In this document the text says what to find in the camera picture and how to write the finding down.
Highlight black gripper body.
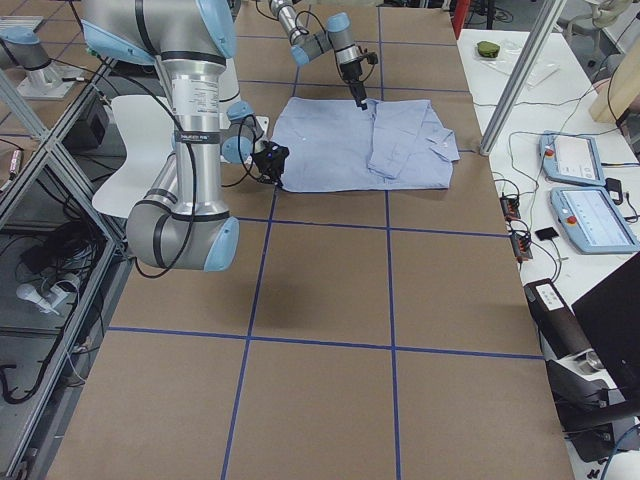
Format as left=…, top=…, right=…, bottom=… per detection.
left=252, top=141, right=290, bottom=184
left=339, top=60, right=367, bottom=101

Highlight light blue striped shirt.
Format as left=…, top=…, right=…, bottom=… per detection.
left=273, top=97, right=460, bottom=193

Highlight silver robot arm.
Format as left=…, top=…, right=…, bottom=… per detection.
left=268, top=1, right=378, bottom=110
left=82, top=1, right=288, bottom=272

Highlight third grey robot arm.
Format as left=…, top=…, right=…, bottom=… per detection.
left=1, top=26, right=83, bottom=100

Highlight clear plastic bag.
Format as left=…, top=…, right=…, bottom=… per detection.
left=474, top=40, right=559, bottom=88

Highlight small relay board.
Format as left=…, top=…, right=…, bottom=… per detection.
left=500, top=195, right=521, bottom=221
left=509, top=231, right=533, bottom=263

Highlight upper blue teach pendant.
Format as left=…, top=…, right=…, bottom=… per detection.
left=539, top=131, right=605, bottom=187

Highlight blue teach pendant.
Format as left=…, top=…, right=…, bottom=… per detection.
left=549, top=187, right=639, bottom=254
left=539, top=131, right=605, bottom=187

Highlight brown paper table cover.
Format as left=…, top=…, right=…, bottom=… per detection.
left=48, top=8, right=573, bottom=479

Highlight lower blue teach pendant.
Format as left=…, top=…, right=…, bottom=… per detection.
left=549, top=187, right=639, bottom=254

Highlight black cylinder device with label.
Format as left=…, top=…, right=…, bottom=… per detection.
left=523, top=279, right=592, bottom=358

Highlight black monitor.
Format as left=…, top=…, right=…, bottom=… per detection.
left=572, top=255, right=639, bottom=398

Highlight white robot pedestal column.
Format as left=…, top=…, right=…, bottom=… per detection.
left=217, top=0, right=271, bottom=151

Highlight aluminium frame post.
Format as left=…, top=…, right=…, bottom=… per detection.
left=479, top=0, right=566, bottom=156

